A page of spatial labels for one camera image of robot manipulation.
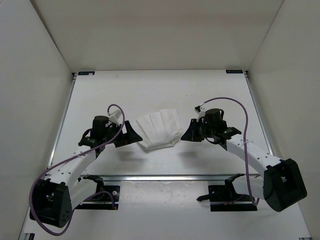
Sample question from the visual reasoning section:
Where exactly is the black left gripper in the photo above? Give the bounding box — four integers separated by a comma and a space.
104, 119, 143, 147

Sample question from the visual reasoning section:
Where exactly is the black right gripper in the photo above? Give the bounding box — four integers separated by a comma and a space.
180, 119, 215, 143

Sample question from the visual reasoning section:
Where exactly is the white pleated skirt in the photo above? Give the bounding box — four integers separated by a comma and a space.
135, 108, 183, 152

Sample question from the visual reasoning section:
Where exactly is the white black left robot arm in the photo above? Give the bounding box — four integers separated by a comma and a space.
29, 115, 142, 228

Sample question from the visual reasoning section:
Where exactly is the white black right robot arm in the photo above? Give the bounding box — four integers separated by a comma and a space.
180, 106, 307, 212

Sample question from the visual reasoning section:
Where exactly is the blue label sticker right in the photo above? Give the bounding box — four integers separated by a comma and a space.
225, 69, 243, 74

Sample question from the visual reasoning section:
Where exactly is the blue label sticker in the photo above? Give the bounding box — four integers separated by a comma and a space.
77, 71, 95, 76
225, 69, 243, 74

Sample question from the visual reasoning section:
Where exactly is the blue label sticker left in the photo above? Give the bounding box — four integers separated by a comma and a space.
77, 71, 95, 76

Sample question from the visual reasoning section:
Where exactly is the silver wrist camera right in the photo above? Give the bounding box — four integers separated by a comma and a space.
194, 105, 206, 122

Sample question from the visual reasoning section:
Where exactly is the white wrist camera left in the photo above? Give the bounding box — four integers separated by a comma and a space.
107, 109, 123, 126

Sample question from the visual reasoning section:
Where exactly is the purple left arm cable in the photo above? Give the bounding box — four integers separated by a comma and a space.
28, 103, 126, 236

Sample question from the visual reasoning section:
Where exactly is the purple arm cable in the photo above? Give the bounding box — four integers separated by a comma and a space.
194, 96, 260, 207
28, 103, 126, 236

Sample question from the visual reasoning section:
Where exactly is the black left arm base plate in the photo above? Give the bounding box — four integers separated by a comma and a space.
77, 175, 121, 211

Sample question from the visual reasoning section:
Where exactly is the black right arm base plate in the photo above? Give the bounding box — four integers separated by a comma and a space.
196, 173, 258, 212

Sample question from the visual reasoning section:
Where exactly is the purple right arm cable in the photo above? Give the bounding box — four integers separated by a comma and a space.
194, 96, 260, 207

